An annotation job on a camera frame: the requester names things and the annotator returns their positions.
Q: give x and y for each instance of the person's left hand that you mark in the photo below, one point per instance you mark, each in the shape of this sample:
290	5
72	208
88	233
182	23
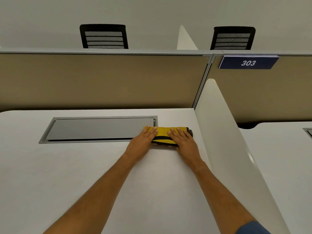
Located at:
140	147

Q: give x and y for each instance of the person's right hand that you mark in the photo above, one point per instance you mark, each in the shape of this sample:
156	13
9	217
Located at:
186	146

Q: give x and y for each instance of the person's left fingers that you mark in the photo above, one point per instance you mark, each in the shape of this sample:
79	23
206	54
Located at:
150	132

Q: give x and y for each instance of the yellow cloth with black trim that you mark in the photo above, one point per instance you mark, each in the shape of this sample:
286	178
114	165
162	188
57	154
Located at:
162	135

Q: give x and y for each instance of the person's left forearm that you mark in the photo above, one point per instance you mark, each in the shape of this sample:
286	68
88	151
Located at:
97	194

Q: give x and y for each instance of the person's right forearm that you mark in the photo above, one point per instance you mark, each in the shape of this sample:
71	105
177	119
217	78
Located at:
219	197

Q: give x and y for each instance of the white desk divider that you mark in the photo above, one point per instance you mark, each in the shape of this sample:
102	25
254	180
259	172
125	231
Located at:
185	40
226	148

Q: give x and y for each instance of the beige partition panel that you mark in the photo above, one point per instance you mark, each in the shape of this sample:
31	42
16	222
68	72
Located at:
97	80
268	95

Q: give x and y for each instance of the black mesh office chair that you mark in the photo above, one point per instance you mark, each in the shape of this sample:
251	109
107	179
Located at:
232	38
104	36

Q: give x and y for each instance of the blue sleeve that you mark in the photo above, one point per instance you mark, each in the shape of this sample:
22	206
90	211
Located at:
252	228

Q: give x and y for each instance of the blue number sign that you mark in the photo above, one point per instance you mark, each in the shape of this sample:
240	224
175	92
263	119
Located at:
248	62

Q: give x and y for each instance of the grey partition post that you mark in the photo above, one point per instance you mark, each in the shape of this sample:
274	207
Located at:
203	80

